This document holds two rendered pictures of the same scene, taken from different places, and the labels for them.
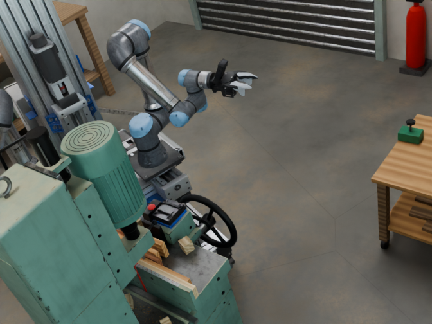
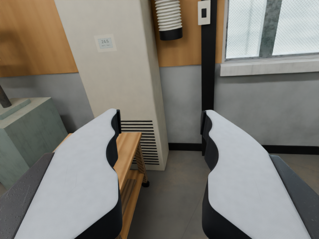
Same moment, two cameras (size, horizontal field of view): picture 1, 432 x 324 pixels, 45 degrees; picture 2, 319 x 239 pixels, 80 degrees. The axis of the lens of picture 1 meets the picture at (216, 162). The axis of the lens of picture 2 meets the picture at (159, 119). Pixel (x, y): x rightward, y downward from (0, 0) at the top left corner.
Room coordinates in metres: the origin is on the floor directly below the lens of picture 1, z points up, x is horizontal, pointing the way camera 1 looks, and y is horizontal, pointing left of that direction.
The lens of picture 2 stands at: (1.89, -0.14, 1.29)
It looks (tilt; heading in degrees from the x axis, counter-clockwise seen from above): 31 degrees down; 235
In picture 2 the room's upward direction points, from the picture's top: 8 degrees counter-clockwise
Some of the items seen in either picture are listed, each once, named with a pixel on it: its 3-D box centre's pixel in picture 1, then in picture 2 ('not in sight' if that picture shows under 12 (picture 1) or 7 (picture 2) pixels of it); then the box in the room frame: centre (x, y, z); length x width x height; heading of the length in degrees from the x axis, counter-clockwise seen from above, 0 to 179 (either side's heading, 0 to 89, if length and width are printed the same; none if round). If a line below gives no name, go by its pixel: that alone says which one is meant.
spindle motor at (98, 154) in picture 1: (105, 175); not in sight; (1.33, 0.34, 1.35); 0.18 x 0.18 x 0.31
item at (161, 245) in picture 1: (143, 240); not in sight; (1.43, 0.34, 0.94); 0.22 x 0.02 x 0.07; 44
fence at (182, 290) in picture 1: (129, 265); not in sight; (1.34, 0.41, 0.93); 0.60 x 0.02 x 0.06; 44
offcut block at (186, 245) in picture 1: (186, 245); not in sight; (1.36, 0.19, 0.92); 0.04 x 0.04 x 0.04; 24
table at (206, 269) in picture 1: (159, 247); not in sight; (1.44, 0.30, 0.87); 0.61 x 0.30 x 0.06; 44
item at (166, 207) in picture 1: (163, 211); not in sight; (1.50, 0.24, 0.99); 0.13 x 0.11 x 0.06; 44
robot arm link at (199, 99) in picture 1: (195, 100); not in sight; (2.01, 0.01, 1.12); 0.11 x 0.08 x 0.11; 141
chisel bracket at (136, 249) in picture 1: (133, 247); not in sight; (1.31, 0.36, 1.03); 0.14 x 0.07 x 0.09; 134
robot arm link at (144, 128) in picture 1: (144, 130); not in sight; (2.10, 0.29, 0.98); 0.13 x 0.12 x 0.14; 141
